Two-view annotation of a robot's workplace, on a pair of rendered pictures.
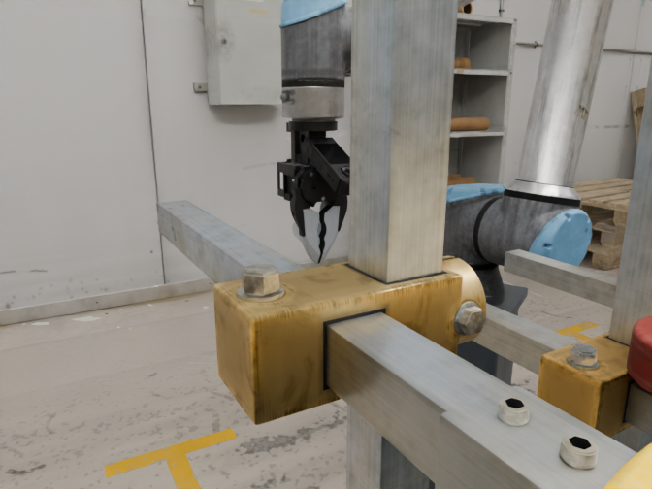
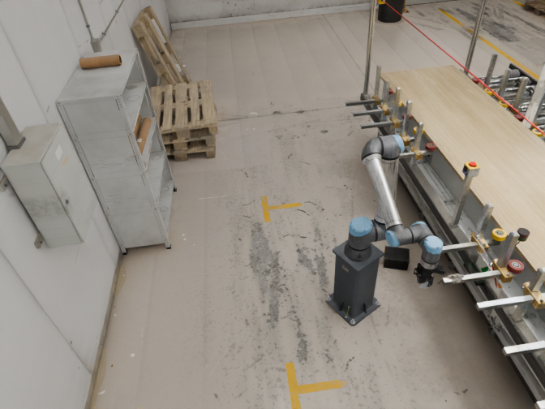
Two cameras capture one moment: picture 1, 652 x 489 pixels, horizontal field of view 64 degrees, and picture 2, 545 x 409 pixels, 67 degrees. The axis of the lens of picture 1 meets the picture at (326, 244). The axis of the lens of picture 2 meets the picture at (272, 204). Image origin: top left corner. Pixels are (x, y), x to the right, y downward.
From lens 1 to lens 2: 2.56 m
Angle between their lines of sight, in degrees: 61
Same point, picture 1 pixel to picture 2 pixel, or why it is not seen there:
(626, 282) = (503, 261)
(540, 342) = (496, 274)
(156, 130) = (40, 299)
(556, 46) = (392, 183)
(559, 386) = (507, 279)
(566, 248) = not seen: hidden behind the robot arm
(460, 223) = (370, 238)
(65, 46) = not seen: outside the picture
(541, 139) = not seen: hidden behind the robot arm
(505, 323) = (489, 274)
